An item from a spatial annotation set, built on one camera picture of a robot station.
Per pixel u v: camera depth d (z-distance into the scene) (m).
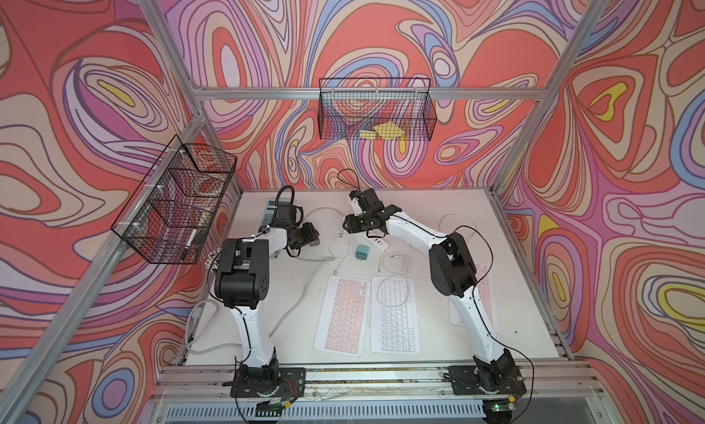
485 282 0.91
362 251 0.99
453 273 0.62
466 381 0.72
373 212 0.81
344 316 0.86
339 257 0.99
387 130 0.91
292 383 0.72
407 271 0.95
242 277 0.52
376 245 1.00
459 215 1.12
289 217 0.82
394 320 0.84
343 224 0.98
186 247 0.72
